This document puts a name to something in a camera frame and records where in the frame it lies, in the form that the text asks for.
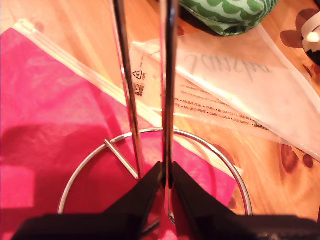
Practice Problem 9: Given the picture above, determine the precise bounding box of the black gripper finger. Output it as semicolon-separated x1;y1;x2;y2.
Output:
171;161;261;240
74;161;165;240

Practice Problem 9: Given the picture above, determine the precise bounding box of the chrome wire paper towel stand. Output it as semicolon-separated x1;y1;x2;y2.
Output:
57;0;253;226

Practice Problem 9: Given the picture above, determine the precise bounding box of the clear plastic bag printed text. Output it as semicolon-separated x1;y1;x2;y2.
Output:
129;41;320;151

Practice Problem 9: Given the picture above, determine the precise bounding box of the frosted plastic bag with script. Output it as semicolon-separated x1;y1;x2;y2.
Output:
172;23;320;162

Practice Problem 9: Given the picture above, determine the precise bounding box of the pink zip bag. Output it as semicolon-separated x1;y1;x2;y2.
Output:
0;18;245;240

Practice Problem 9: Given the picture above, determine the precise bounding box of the green wave pattern pouch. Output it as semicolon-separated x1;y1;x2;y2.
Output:
178;0;280;37

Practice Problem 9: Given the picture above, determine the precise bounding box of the dark floral mug white handle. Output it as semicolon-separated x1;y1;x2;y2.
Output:
301;11;320;66

